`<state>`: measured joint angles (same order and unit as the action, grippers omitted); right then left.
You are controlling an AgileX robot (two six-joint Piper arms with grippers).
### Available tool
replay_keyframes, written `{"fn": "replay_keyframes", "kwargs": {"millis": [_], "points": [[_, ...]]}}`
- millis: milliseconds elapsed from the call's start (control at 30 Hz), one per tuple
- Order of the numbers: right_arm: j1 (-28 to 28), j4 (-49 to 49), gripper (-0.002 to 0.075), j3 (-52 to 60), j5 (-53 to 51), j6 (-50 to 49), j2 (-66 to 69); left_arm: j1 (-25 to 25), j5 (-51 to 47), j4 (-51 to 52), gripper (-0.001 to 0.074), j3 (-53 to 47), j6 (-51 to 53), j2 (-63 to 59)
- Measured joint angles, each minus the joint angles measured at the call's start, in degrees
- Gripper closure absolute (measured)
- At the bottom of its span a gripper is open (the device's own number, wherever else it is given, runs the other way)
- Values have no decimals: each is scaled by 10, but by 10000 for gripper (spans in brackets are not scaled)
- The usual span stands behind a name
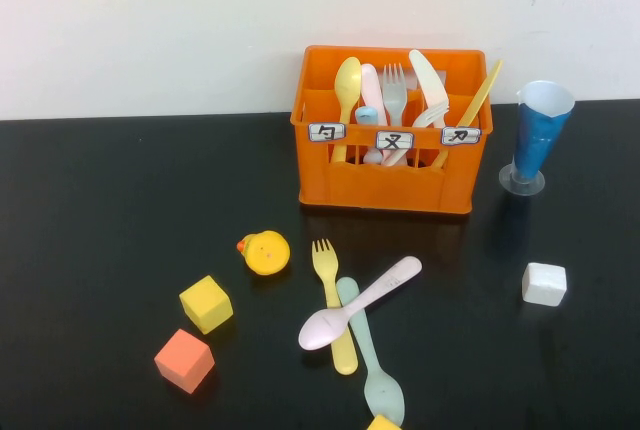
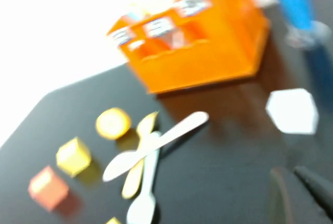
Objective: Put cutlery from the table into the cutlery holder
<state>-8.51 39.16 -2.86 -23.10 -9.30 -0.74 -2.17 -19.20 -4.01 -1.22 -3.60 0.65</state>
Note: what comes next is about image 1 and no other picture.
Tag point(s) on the blue paper cone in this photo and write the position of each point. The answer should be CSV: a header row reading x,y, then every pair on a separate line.
x,y
535,140

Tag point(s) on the grey-green plastic fork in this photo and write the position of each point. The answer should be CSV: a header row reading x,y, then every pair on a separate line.
x,y
395,100

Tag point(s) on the salmon orange cube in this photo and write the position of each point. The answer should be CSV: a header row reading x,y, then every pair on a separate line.
x,y
184,361

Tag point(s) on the orange plastic cutlery crate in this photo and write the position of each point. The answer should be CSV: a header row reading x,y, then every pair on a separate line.
x,y
390,190

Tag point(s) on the white knife character label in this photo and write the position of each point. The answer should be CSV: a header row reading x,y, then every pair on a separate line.
x,y
460,136

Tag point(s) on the white plastic fork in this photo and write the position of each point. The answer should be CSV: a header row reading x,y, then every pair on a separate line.
x,y
432,114

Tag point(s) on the yellow block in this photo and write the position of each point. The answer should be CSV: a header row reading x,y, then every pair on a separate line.
x,y
384,423

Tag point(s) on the yellow rubber duck toy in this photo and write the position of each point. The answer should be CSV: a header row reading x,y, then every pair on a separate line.
x,y
267,252

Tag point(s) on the white cube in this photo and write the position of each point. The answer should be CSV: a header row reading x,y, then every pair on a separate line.
x,y
544,284

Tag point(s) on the yellow cube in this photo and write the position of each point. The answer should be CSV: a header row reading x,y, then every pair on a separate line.
x,y
206,305

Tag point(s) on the pink plastic utensil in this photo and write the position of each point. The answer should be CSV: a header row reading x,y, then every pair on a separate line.
x,y
370,85

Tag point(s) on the yellow plastic spoon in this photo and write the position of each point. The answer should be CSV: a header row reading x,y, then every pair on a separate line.
x,y
348,80

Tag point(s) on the white spoon character label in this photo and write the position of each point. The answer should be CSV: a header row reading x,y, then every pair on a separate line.
x,y
327,132

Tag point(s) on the white fork character label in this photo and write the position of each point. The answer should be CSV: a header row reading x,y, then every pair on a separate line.
x,y
395,140

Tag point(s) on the pale yellow plastic fork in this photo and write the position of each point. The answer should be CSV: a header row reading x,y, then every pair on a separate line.
x,y
325,265

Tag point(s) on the pale green plastic spoon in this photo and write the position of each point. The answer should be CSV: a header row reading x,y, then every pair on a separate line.
x,y
382,390

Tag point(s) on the blue cone cup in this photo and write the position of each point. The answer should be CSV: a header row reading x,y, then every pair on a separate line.
x,y
520,184

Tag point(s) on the pale pink plastic spoon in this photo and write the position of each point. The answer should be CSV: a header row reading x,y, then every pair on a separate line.
x,y
320,330

